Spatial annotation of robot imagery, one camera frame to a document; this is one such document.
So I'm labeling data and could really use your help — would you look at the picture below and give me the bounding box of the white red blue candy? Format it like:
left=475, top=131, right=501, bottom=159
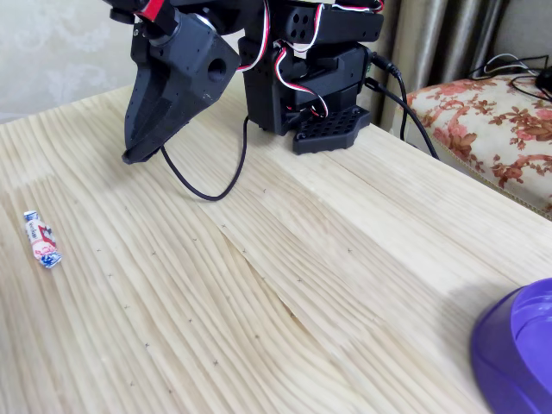
left=23, top=210, right=62, bottom=269

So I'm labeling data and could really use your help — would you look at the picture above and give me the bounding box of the black robot arm with base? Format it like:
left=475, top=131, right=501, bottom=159
left=172, top=0, right=385, bottom=155

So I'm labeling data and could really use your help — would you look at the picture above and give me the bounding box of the purple plastic bowl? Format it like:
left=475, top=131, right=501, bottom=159
left=469, top=278, right=552, bottom=414

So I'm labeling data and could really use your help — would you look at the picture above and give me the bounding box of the grey curtain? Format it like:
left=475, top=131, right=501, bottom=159
left=370, top=0, right=505, bottom=130

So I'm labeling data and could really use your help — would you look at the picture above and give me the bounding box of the floral patterned cushion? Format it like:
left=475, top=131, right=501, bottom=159
left=405, top=75, right=552, bottom=221

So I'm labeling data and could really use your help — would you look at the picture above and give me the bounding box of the red white black servo wire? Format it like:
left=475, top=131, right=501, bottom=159
left=239, top=0, right=272, bottom=72
left=272, top=39, right=329, bottom=118

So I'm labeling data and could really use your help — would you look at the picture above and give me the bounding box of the thin black camera cable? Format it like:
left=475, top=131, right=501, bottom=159
left=161, top=114, right=250, bottom=202

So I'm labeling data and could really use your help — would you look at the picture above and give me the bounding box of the black power cable with plug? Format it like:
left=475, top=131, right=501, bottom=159
left=364, top=77, right=440, bottom=160
left=369, top=51, right=410, bottom=141

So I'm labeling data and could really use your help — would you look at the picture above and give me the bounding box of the thin white cable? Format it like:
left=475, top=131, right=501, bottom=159
left=482, top=53, right=534, bottom=75

